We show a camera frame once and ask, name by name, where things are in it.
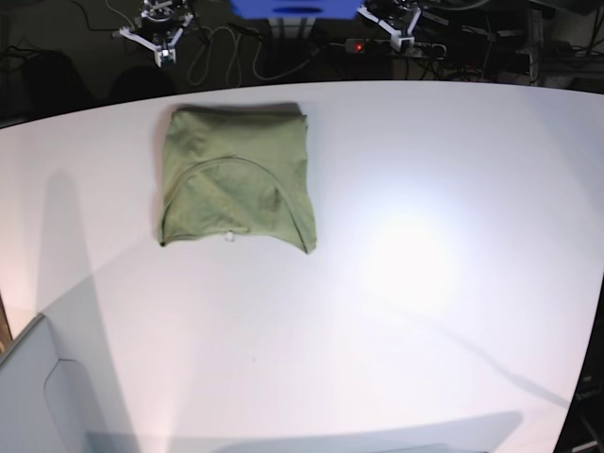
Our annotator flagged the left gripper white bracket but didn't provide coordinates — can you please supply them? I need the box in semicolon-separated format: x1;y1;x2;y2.
357;0;423;46

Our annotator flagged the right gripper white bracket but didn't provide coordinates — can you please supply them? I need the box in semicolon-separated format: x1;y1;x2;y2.
112;0;193;67

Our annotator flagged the green T-shirt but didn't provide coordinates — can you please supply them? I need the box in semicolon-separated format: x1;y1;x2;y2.
157;103;317;254

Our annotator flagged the blue box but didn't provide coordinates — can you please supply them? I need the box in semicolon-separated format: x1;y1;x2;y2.
230;0;363;20

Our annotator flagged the black power strip red switch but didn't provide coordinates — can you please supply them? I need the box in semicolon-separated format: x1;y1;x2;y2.
344;39;447;60

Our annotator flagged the grey coiled cable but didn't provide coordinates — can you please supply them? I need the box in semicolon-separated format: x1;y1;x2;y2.
178;23;327;87

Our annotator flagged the aluminium profile post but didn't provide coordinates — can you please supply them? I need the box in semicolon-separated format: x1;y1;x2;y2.
268;17;316;40

